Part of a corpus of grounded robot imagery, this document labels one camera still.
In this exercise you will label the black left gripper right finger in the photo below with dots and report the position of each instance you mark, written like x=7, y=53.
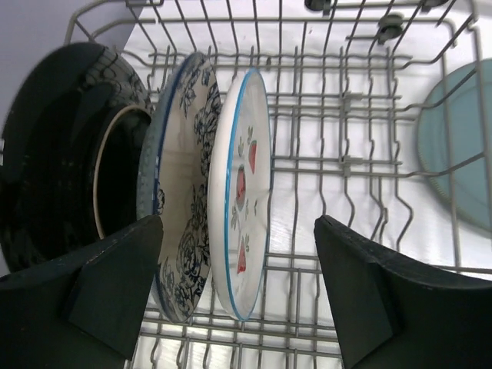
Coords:
x=391, y=311

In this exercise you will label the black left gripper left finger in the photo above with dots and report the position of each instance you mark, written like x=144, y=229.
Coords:
x=84, y=309

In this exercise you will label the blue floral plate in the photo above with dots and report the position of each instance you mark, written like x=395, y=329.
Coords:
x=173, y=183

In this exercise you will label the black rimmed striped plate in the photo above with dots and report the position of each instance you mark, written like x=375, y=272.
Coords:
x=72, y=141

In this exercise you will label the teal blue plate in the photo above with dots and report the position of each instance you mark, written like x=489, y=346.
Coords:
x=448, y=133

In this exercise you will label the white watermelon pattern plate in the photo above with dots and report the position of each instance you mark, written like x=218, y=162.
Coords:
x=239, y=187

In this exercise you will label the grey wire dish rack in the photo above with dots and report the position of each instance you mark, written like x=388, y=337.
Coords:
x=346, y=82

